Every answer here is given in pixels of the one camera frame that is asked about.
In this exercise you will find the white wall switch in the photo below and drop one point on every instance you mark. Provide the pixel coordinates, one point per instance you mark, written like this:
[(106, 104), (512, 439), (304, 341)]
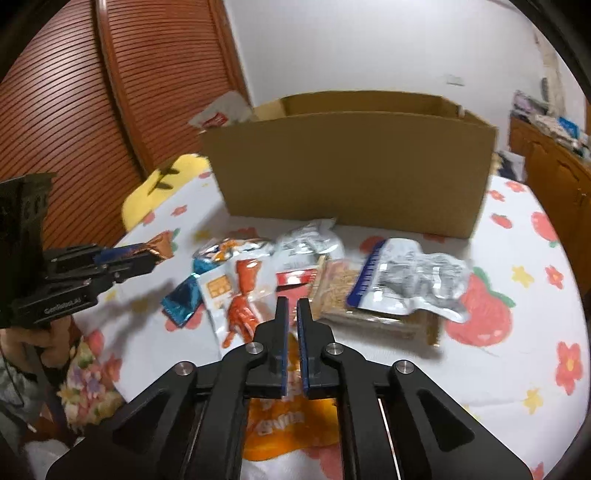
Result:
[(455, 81)]

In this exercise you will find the silver snack packet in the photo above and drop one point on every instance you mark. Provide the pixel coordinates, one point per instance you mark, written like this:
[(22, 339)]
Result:
[(304, 244)]

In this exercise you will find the silver packet with blue edge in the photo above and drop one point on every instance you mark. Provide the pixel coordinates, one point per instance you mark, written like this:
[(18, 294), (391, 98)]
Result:
[(406, 277)]

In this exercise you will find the clear sesame candy packet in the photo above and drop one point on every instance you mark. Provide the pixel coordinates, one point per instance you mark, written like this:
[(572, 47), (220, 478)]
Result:
[(339, 288)]

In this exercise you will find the white orange blue snack packet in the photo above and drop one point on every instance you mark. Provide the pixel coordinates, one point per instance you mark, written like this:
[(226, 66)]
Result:
[(231, 251)]

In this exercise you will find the brown snack packet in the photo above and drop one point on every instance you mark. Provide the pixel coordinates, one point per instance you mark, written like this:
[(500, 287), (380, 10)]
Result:
[(159, 247)]

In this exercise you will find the cardboard box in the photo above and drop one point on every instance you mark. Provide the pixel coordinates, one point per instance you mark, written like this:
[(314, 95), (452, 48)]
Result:
[(346, 175)]

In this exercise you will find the person's left forearm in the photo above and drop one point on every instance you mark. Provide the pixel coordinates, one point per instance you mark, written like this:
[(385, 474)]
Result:
[(14, 387)]

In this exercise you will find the white and red bag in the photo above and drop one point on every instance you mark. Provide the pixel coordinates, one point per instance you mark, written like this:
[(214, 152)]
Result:
[(221, 110)]

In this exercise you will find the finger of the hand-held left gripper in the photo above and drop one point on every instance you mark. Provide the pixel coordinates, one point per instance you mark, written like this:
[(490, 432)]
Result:
[(124, 270), (111, 254)]

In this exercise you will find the pale curtain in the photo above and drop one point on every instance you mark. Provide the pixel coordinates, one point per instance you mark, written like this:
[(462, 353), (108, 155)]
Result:
[(551, 69)]

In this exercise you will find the louvered wooden door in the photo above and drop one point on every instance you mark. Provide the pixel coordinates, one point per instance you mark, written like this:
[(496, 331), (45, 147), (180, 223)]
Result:
[(69, 92)]

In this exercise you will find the pile of household clutter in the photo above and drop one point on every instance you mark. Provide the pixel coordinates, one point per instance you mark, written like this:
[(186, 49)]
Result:
[(554, 122)]

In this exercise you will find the strawberry print tablecloth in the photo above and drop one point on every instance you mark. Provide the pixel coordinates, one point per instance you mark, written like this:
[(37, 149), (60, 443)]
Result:
[(508, 369)]

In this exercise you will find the red snack packet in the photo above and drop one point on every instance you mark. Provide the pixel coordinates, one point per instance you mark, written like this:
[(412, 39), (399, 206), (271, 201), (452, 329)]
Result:
[(295, 278)]

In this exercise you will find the person's left hand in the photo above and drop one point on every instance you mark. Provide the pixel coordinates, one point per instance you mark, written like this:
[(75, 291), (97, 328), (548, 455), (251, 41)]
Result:
[(32, 337)]

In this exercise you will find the white packet with orange print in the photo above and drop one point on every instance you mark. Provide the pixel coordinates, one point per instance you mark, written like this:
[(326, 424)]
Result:
[(240, 295)]

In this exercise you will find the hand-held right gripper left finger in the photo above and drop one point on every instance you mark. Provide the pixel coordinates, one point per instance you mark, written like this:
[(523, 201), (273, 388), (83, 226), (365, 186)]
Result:
[(282, 344)]

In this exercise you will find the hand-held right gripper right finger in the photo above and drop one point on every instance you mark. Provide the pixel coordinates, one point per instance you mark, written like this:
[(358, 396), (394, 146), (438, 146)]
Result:
[(303, 344)]

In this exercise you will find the wooden cabinet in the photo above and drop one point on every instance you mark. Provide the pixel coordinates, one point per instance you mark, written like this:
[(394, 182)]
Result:
[(554, 184)]

